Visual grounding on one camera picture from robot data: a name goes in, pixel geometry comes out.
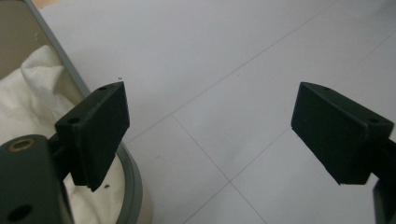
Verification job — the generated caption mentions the white baby romper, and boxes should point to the white baby romper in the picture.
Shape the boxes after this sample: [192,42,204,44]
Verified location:
[0,45,125,224]

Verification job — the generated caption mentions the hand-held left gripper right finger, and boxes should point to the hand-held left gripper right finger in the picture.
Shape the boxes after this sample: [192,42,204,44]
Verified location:
[290,81,395,186]

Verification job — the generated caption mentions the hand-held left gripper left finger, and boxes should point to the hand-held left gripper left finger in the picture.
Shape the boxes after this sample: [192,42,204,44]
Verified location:
[55,81,131,192]

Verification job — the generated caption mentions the beige basket with grey rim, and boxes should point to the beige basket with grey rim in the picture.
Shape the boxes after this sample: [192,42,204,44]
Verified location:
[0,0,153,224]

